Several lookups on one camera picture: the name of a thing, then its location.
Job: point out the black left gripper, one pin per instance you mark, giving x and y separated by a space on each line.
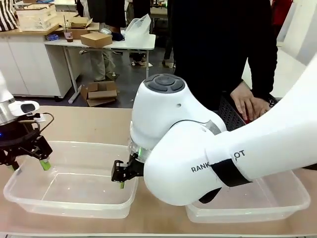
17 135

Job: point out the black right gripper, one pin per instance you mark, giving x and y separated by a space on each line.
136 167

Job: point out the clear plastic container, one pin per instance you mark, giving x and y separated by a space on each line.
247 210
74 196

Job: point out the dark plastic lattice basket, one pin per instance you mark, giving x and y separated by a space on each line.
229 116

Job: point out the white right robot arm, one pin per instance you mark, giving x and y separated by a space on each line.
185 109

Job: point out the person's left forearm black sleeve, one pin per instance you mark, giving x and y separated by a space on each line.
262 74

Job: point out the person's left hand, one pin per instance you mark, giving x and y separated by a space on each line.
247 104

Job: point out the open cardboard box on floor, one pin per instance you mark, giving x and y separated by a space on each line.
100 94

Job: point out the white cabinet wooden top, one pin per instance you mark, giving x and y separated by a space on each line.
29 64

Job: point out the bystander in beige trousers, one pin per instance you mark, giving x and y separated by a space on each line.
99 62

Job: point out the blue packet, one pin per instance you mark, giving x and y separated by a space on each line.
52 37

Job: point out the iced drink cup with straw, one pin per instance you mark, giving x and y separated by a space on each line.
68 33

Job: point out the white folding table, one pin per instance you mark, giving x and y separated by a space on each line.
138 41

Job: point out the closed flat cardboard box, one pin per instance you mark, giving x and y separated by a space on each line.
96 39

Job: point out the cream plastic crate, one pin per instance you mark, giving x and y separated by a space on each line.
37 17

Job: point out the black white striped bag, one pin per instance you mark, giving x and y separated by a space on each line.
7 15

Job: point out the white plastic bag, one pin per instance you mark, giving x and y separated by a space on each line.
138 28

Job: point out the person in black clothes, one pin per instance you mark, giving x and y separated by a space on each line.
210 49

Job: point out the red garment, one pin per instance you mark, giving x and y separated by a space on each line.
281 15

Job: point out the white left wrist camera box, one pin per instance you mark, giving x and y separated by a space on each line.
24 107

